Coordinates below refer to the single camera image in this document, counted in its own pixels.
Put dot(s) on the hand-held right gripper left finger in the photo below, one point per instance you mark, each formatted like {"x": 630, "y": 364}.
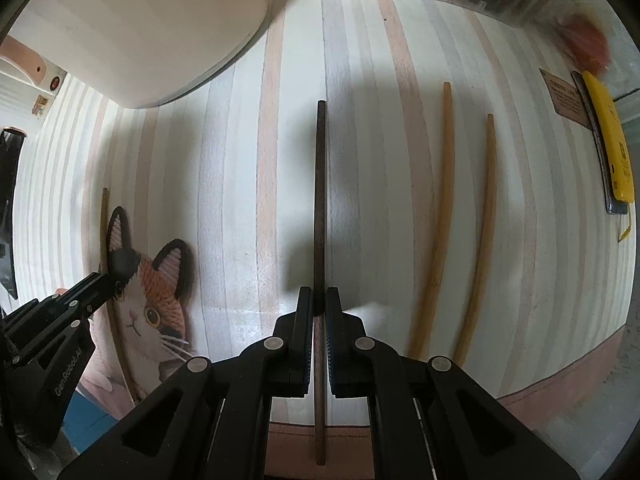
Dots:
{"x": 302, "y": 355}

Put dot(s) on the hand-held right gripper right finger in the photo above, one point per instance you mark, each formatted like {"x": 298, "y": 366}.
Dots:
{"x": 334, "y": 355}

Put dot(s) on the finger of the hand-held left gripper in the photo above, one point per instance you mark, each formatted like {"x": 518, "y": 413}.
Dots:
{"x": 95, "y": 287}

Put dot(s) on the light bamboo chopstick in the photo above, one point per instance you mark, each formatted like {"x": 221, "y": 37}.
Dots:
{"x": 440, "y": 220}
{"x": 482, "y": 240}
{"x": 104, "y": 230}

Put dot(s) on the dark wooden chopstick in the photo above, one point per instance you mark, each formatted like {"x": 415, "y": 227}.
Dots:
{"x": 320, "y": 200}

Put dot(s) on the beige round utensil holder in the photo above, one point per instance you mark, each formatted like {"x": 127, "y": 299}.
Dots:
{"x": 150, "y": 30}

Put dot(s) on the black induction cooktop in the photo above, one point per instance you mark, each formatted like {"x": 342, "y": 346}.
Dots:
{"x": 9, "y": 210}

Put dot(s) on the cat print striped tablecloth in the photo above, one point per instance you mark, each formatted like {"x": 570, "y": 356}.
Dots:
{"x": 225, "y": 185}

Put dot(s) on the beige and white electric kettle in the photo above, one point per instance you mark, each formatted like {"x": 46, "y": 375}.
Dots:
{"x": 30, "y": 75}

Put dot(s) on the brown card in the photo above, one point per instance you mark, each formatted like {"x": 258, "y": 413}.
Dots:
{"x": 567, "y": 97}

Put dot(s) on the clear plastic bag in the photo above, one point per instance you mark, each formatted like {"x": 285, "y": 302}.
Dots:
{"x": 585, "y": 42}

